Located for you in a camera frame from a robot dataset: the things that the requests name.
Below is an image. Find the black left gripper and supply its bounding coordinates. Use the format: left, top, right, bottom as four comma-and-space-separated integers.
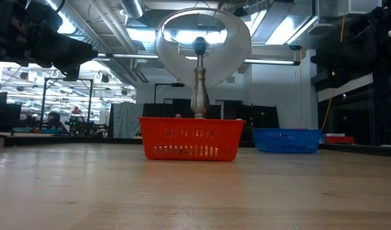
31, 20, 99, 82

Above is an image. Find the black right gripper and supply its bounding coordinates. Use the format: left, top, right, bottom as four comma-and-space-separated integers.
311, 22, 378, 88

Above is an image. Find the person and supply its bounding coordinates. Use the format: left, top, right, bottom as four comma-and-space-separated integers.
47, 111, 68, 134

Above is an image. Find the machine with green lights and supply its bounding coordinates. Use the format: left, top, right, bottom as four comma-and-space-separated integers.
65, 116, 89, 134

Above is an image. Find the long ceiling tube light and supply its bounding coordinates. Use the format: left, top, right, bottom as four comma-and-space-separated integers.
96, 52, 301, 66

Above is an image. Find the red flat tray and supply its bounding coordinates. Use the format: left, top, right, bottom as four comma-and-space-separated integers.
324, 135, 355, 145

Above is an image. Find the grey cloth cover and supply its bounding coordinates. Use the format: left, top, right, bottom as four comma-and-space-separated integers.
107, 102, 144, 139

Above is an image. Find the black monitor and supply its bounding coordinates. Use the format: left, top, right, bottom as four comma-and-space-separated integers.
0, 92, 22, 134

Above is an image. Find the black partition screen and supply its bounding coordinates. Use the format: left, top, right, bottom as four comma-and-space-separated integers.
142, 98, 280, 141

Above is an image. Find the blue plastic basket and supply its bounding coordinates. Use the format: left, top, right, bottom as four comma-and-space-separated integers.
252, 128, 323, 154

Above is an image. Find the black stand with boom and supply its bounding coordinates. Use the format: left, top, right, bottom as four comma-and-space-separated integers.
153, 82, 185, 105

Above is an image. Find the white lamp shade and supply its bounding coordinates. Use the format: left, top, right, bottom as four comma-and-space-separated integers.
155, 8, 252, 90

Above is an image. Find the red plastic basket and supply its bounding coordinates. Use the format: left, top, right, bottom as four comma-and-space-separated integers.
138, 116, 247, 162

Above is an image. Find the yellow hanging cable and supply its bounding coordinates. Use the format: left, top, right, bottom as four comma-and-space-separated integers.
321, 12, 346, 130

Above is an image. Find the black metal post frame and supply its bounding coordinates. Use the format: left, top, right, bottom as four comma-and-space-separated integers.
39, 77, 95, 132

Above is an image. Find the silver ceiling air duct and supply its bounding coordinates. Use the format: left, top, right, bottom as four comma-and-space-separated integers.
120, 0, 146, 19

